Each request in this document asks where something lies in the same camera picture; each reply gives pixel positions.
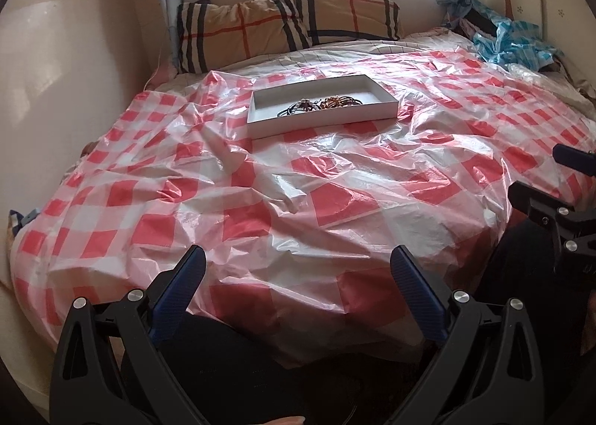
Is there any plaid pillow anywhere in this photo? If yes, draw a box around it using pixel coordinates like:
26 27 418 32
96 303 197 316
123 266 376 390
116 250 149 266
273 0 402 46
177 0 311 73

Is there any black braided leather bracelet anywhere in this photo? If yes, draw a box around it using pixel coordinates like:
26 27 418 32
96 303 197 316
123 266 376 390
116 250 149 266
277 100 311 118

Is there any right plaid pillow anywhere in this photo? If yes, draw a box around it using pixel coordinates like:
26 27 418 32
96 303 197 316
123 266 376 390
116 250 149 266
273 0 402 46

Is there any amber brown bead bracelet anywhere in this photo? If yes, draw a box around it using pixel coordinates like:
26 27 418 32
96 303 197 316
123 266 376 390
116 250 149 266
316 95 365 110

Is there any white shallow cardboard box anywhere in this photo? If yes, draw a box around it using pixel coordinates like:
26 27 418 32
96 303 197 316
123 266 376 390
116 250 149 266
247 75 399 139

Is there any left hand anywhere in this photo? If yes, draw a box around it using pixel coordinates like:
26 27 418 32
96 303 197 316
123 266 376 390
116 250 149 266
261 416 305 425

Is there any blue white plastic bag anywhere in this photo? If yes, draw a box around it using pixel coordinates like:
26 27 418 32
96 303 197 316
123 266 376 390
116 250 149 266
472 0 561 72

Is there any red white checkered plastic sheet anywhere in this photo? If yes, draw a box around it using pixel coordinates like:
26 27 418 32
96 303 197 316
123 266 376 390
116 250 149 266
10 49 595 358

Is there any left plaid pillow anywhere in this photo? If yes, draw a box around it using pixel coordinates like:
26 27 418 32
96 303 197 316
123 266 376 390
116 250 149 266
177 0 311 73

